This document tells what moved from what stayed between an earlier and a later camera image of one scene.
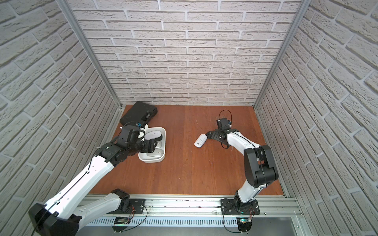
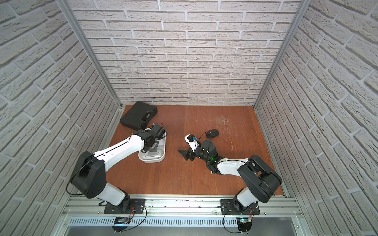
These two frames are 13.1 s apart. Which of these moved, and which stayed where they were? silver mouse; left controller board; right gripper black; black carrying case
Moved: right gripper black
Stayed: black carrying case; left controller board; silver mouse
